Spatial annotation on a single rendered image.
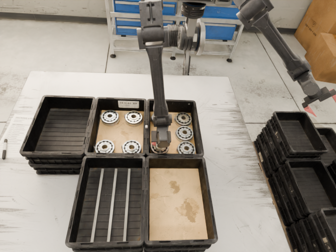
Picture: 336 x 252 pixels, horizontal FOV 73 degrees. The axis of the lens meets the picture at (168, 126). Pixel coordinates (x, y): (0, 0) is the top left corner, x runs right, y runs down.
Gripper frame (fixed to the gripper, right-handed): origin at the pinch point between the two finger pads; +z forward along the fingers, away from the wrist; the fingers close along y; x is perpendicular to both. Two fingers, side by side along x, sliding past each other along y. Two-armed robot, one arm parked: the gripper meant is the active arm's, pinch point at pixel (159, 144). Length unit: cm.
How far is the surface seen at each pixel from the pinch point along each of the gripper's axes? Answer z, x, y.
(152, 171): 3.4, -14.0, -4.0
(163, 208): 2.0, -33.5, 0.9
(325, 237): 31, -46, 101
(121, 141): 4.8, 4.5, -21.2
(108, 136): 5.1, 7.9, -29.0
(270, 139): 48, 33, 100
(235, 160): 17, -2, 49
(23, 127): 19, 23, -84
